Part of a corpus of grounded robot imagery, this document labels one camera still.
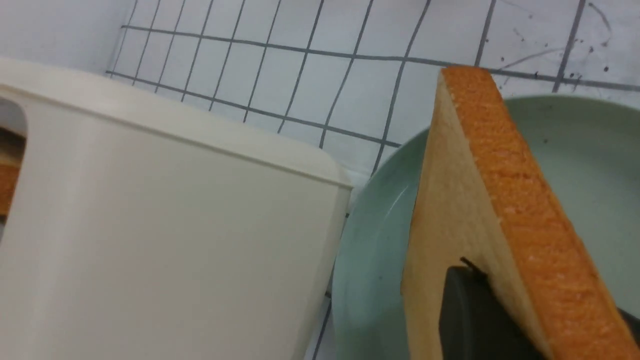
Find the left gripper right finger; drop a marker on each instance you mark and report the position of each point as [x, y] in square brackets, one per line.
[627, 329]

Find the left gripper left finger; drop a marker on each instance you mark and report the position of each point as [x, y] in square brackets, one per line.
[473, 325]

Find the toast slice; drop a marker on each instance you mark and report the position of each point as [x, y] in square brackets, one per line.
[12, 151]
[483, 196]

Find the cream white toaster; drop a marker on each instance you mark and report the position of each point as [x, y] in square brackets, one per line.
[142, 228]

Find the light green plate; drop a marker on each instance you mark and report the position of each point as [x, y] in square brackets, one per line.
[588, 150]

